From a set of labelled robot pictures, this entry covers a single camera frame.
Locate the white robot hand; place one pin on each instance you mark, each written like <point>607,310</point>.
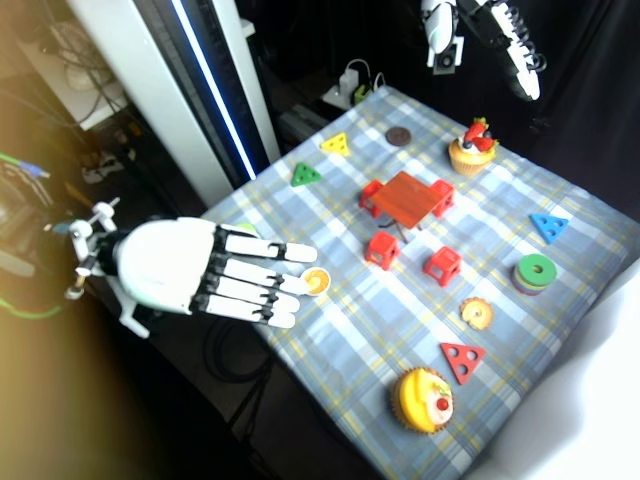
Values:
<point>515,55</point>
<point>160,265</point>

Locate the white blue-patterned ceramic cup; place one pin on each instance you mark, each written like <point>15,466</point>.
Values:
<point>318,281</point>

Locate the red toy chair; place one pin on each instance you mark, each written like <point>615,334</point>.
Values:
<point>444,196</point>
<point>370,197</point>
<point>382,248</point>
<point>442,265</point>

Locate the brown toy table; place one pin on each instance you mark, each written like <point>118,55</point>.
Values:
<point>406,199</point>

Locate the strawberry toy cupcake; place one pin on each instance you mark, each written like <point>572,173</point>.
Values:
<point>471,152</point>

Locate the brown round cookie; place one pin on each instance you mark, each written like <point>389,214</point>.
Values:
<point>398,135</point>

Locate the green triangle block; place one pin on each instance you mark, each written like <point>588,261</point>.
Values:
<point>303,176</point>

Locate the white power strip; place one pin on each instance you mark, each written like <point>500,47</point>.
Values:
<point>345,87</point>

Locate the blue triangle block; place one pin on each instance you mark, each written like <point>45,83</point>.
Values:
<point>549,226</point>

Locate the white column with blue stripe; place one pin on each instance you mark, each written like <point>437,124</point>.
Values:
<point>165,90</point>

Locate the yellow triangle block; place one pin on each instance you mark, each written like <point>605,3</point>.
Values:
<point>338,144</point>

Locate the blue plaid table cloth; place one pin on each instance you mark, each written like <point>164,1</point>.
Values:
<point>350,325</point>

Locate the round toy tart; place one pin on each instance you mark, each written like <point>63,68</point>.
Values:
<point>476,314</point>

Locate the yellow toy cupcake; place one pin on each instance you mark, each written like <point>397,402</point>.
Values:
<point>422,402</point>

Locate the red triangle block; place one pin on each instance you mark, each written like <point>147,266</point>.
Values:
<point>460,361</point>

